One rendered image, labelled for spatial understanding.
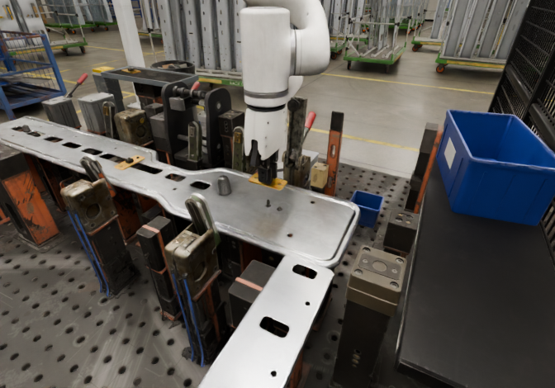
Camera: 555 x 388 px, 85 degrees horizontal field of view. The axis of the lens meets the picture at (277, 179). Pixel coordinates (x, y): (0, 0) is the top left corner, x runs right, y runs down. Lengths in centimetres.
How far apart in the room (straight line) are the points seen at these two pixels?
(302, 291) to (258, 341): 11
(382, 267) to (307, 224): 21
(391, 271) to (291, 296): 17
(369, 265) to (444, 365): 16
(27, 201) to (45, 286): 27
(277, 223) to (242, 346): 28
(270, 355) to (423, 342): 21
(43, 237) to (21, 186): 20
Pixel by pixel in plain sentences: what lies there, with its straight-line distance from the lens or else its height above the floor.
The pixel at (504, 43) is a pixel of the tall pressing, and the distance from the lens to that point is 767.
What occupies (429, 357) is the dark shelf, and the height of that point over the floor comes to 103.
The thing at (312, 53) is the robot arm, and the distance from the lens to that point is 56.
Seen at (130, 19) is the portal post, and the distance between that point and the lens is 474.
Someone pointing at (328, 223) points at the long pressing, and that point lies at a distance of 68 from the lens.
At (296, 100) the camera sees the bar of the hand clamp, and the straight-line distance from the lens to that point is 73.
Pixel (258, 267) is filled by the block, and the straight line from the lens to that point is 61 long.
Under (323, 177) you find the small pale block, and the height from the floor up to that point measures 105.
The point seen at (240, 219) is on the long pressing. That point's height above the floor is 100.
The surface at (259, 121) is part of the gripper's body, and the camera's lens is 57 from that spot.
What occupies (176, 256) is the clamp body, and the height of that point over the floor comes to 104.
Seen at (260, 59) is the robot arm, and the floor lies 134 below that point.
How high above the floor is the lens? 143
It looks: 32 degrees down
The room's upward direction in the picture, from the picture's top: straight up
